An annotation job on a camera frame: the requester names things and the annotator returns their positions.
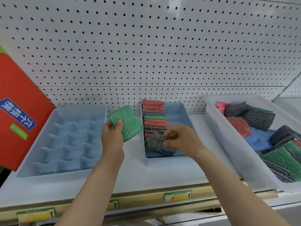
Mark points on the pile of loose scouring pads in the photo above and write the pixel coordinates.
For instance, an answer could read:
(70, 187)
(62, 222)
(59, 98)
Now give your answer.
(258, 117)

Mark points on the shelf price rail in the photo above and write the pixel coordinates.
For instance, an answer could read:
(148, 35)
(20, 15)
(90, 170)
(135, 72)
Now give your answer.
(141, 201)

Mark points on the person's left hand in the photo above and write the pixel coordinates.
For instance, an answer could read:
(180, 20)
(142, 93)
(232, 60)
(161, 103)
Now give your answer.
(112, 144)

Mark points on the person's right fingers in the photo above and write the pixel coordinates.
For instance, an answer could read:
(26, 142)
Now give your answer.
(170, 136)

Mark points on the pink sponge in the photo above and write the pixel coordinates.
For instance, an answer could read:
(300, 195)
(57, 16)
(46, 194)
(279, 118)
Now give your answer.
(221, 107)

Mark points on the person's left thumb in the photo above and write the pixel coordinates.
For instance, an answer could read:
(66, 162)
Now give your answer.
(118, 129)

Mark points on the person's right hand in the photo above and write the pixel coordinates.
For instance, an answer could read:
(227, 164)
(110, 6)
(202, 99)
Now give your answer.
(188, 141)

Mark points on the white pegboard panel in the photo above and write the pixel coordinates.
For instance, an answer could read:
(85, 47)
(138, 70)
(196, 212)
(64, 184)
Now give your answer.
(150, 44)

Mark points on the person's left forearm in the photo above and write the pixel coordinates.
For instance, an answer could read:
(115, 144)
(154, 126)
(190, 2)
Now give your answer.
(94, 190)

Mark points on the green yellow price label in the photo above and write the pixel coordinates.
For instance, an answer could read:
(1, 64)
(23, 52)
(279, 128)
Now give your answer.
(177, 196)
(35, 215)
(114, 205)

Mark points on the person's right forearm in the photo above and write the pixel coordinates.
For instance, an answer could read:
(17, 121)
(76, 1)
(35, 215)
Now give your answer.
(235, 192)

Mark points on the green scouring pad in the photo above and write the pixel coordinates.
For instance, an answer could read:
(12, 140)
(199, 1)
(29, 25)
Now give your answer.
(128, 119)

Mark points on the red cardboard box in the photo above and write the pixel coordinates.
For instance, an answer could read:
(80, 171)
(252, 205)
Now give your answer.
(18, 91)

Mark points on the white plastic bin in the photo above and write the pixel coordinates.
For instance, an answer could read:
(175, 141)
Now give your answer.
(235, 157)

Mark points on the blue divided plastic tray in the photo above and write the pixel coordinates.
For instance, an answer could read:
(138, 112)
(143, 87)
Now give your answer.
(70, 138)

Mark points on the grey scouring pad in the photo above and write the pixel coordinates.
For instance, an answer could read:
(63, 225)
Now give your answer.
(156, 144)

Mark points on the row of mixed scouring pads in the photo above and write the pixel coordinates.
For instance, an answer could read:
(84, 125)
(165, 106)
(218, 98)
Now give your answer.
(154, 122)

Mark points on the white metal shelf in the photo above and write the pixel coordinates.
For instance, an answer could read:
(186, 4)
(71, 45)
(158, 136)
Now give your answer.
(141, 176)

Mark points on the blue cloth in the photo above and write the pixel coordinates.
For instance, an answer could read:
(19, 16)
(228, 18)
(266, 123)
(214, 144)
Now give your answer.
(257, 140)

